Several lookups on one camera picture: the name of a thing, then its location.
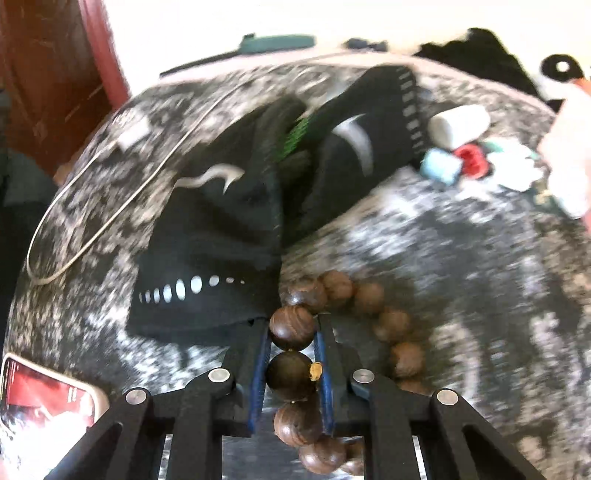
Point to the white pill bottle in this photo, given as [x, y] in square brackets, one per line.
[459, 125]

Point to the white plastic strainer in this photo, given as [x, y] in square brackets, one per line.
[512, 166]

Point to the pink cardboard box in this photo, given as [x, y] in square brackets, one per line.
[568, 161]

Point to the green foil packet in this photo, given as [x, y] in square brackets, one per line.
[491, 145]

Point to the dark wooden door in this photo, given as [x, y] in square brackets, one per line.
[46, 69]

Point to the small red funnel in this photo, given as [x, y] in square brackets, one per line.
[471, 159]

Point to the black dotted sock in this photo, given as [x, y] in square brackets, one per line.
[369, 101]
[207, 230]

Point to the black flat stick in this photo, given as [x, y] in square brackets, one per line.
[198, 62]

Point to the black clothing pile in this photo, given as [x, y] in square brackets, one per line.
[471, 55]

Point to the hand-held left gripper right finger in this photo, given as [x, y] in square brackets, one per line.
[325, 397]

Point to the dark blue hair clip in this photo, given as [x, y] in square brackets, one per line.
[367, 45]

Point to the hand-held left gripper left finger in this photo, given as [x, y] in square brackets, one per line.
[263, 355]

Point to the red-brown door frame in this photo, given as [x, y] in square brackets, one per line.
[106, 46]

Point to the white charger plug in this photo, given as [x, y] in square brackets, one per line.
[134, 131]

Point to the smartphone with red screen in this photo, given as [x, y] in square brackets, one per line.
[41, 397]

